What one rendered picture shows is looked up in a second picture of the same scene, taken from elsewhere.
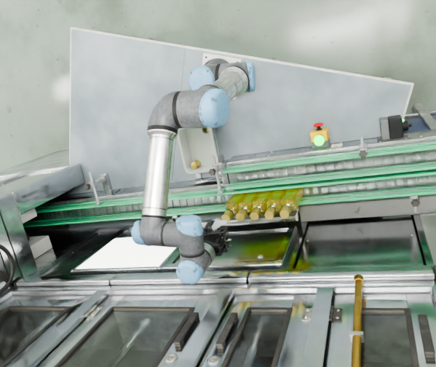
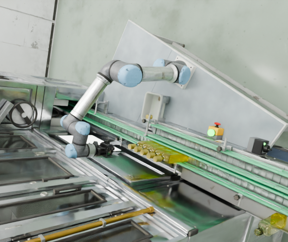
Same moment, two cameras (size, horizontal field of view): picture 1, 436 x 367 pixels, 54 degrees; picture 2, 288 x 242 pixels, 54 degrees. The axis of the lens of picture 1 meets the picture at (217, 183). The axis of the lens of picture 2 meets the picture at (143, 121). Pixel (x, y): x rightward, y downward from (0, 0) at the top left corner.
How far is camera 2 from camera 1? 0.75 m
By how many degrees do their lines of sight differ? 23
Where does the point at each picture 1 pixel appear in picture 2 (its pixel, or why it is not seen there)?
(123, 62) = (142, 46)
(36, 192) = (69, 92)
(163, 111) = (106, 66)
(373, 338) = (114, 232)
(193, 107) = (117, 69)
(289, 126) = (204, 117)
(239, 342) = (64, 196)
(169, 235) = (71, 127)
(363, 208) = (216, 188)
